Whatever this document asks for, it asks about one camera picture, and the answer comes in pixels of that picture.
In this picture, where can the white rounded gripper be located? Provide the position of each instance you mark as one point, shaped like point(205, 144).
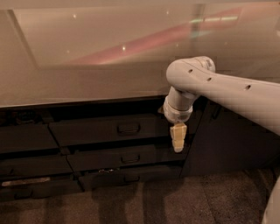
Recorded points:
point(177, 114)

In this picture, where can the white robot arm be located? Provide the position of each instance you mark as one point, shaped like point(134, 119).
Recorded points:
point(255, 100)

